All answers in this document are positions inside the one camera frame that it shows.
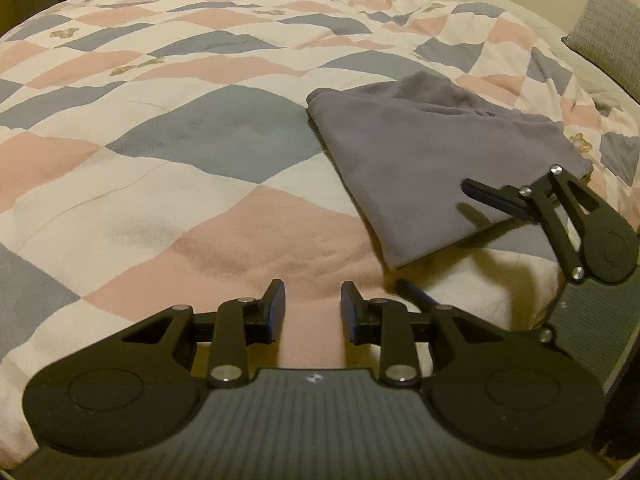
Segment grey textured pillow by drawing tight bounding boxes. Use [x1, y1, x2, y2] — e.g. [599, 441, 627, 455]
[562, 0, 639, 93]

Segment grey purple pants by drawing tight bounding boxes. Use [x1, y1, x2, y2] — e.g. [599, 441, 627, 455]
[307, 72, 592, 269]

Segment checkered pink blue quilt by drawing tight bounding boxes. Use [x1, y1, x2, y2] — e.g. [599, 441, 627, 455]
[1, 0, 639, 469]

